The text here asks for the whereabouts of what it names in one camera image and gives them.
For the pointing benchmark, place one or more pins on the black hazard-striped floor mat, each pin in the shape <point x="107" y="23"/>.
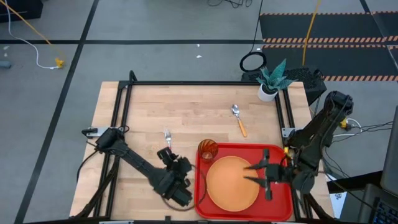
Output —
<point x="342" y="28"/>

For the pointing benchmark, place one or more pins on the white paper sheet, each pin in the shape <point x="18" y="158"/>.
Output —
<point x="337" y="202"/>

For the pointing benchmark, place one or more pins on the green leafy plant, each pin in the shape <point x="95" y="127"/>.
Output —
<point x="273" y="81"/>

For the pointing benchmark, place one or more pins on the grey monitor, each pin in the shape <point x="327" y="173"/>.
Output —
<point x="391" y="155"/>

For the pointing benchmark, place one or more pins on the white plant pot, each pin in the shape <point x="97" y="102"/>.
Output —
<point x="264" y="95"/>

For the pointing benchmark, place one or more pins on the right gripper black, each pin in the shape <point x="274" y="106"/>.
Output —
<point x="275" y="174"/>

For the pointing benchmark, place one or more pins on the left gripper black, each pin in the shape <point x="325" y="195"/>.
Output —
<point x="178" y="174"/>

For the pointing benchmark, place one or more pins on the amber faceted plastic cup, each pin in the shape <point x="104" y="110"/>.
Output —
<point x="207" y="151"/>

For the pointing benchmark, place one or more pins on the yellow tape tag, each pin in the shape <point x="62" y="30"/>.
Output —
<point x="286" y="151"/>

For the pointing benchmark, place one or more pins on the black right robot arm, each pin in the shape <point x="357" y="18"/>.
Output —
<point x="317" y="133"/>

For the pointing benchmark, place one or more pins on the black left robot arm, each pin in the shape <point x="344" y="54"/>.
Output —
<point x="140" y="163"/>

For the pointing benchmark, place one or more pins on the orange round plate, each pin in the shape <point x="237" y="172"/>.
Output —
<point x="230" y="186"/>

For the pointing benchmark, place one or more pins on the black keyboard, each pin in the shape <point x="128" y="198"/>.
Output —
<point x="387" y="213"/>

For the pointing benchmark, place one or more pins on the black aluminium table frame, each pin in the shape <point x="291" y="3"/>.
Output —
<point x="199" y="83"/>

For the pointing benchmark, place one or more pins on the black floor box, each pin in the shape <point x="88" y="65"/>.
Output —
<point x="18" y="9"/>

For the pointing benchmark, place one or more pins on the red plastic tray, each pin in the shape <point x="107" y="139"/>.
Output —
<point x="280" y="211"/>

